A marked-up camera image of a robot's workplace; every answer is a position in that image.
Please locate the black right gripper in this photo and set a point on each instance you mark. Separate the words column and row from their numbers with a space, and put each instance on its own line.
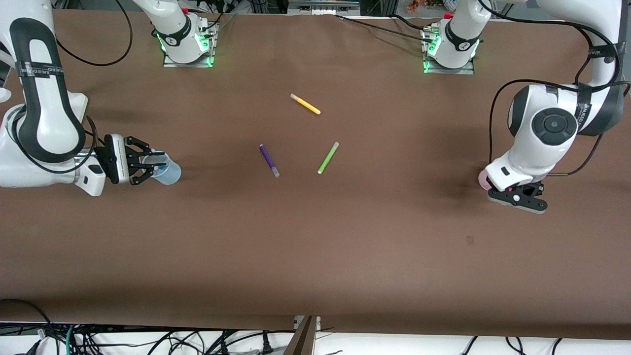
column 105, row 157

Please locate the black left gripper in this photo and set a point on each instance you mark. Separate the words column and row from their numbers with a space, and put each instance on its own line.
column 540, row 188

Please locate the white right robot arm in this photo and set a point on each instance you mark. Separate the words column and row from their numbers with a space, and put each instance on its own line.
column 47, row 98

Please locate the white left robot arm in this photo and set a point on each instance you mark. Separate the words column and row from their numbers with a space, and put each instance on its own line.
column 547, row 128

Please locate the light blue cup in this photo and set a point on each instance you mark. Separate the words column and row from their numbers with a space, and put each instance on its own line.
column 170, row 172

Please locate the pink cup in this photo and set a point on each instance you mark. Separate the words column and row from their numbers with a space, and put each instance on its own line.
column 483, row 180

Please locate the purple marker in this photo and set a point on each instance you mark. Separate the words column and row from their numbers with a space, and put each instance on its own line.
column 267, row 158

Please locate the yellow marker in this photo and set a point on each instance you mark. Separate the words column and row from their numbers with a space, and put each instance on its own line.
column 305, row 104

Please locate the green marker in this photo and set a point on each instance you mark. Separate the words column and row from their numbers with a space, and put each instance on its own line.
column 328, row 158

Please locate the brown table cover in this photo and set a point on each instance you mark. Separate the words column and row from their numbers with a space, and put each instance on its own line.
column 315, row 246

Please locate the wooden table beam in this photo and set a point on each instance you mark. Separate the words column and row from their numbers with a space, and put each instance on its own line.
column 300, row 340

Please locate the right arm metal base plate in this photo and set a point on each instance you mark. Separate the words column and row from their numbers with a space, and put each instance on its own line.
column 209, row 47

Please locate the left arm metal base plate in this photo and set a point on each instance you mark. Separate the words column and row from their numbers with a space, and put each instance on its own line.
column 468, row 69

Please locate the metal frame rail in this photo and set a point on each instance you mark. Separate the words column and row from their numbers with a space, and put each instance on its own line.
column 323, row 5

